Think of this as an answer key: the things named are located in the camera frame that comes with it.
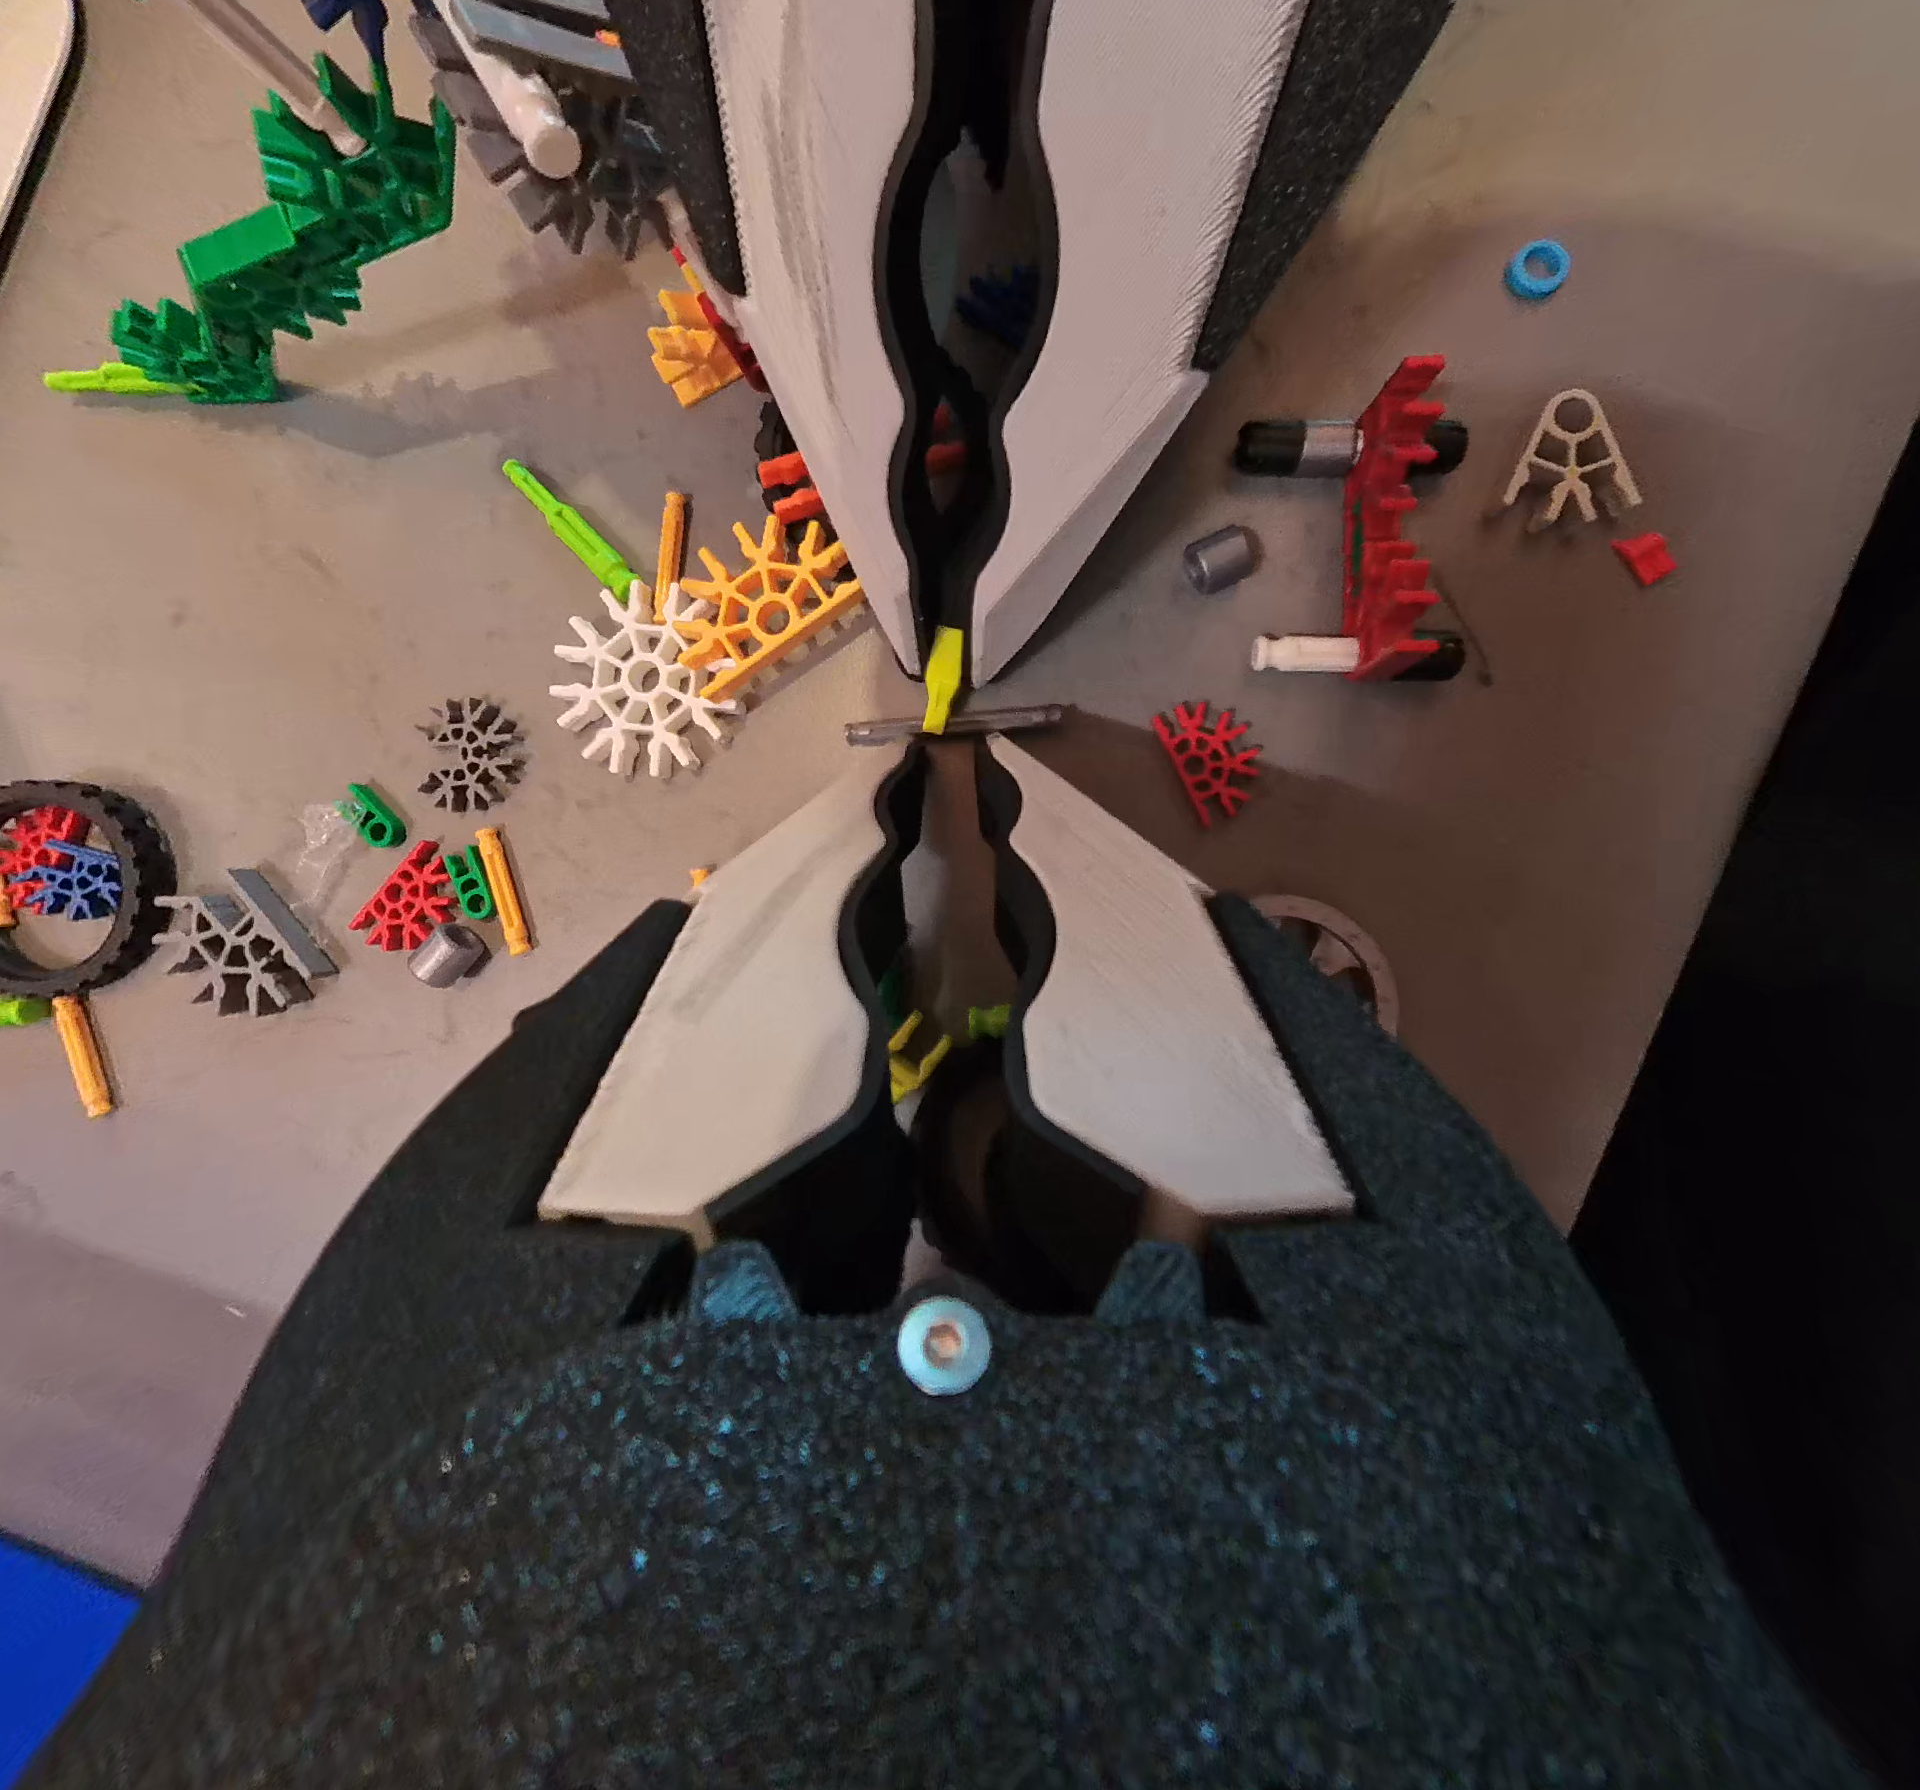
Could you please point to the red yellow connector block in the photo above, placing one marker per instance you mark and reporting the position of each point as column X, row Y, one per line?
column 699, row 335

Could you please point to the large black knobby tyre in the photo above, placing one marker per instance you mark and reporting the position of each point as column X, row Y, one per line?
column 151, row 874

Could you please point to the blue box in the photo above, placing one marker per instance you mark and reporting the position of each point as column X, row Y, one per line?
column 60, row 1655

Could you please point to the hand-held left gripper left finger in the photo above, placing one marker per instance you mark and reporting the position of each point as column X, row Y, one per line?
column 721, row 1053

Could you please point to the grey connector with panel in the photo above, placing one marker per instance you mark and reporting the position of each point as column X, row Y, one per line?
column 248, row 942

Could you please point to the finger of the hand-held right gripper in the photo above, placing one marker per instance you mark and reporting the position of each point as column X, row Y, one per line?
column 795, row 170
column 1156, row 170

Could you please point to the grey panel assembly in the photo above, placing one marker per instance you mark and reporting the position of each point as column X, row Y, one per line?
column 511, row 4

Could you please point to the yellow half-circle connector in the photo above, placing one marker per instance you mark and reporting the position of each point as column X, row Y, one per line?
column 766, row 604

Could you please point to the dark grey snowflake connector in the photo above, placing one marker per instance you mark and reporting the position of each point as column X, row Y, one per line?
column 474, row 754

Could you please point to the green connector structure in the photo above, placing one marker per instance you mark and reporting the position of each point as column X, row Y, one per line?
column 300, row 246

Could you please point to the black toy tyre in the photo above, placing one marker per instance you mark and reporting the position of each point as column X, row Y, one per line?
column 780, row 453
column 959, row 1145

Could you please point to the white rod with black cap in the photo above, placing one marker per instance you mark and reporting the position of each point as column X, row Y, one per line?
column 1306, row 651

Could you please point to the lime green rod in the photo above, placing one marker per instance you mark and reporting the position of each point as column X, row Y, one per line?
column 987, row 1021
column 113, row 378
column 20, row 1010
column 571, row 525

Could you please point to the small red connector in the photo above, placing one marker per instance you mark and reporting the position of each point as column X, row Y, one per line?
column 405, row 897

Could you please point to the small green clip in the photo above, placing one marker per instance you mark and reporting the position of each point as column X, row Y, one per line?
column 376, row 812
column 474, row 882

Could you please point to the yellow clip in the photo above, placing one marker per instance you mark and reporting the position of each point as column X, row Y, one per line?
column 917, row 1048

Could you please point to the dark grey spacer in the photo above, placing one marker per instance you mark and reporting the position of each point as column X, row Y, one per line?
column 1217, row 556

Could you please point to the grey spoked wheel hub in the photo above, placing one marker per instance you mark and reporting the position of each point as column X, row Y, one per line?
column 1335, row 935

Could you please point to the white fan connector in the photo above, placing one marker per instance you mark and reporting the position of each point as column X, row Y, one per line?
column 1569, row 463

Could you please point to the thin metal rod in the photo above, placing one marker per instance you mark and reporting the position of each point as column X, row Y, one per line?
column 959, row 723

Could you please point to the white tray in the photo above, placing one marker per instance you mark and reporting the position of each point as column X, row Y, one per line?
column 27, row 65

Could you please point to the silver spacer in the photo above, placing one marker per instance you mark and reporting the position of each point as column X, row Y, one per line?
column 451, row 952

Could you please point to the white thick rod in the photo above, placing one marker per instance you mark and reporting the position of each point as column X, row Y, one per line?
column 542, row 132

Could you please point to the white snowflake connector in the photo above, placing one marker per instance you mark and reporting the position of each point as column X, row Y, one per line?
column 631, row 686

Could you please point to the clear long rod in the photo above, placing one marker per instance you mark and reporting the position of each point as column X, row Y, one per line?
column 240, row 27

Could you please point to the clear plastic piece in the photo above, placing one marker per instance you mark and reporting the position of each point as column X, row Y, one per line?
column 323, row 838

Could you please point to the orange red connector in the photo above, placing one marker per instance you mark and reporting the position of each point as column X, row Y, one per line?
column 793, row 485

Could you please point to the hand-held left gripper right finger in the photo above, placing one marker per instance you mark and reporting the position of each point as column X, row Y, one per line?
column 1171, row 1053

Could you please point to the red half-circle connector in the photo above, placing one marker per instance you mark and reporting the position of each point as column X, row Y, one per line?
column 1207, row 754

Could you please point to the red connector strip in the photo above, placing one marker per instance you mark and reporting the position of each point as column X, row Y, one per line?
column 1388, row 531

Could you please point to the small blue connector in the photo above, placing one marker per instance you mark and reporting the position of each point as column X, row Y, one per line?
column 1003, row 297

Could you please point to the silver rod with black caps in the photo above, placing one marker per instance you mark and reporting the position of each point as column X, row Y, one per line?
column 1298, row 448

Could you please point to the small red clip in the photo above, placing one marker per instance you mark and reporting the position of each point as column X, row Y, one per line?
column 1646, row 556

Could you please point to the lime yellow clip connector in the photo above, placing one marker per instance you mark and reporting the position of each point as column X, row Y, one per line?
column 941, row 672

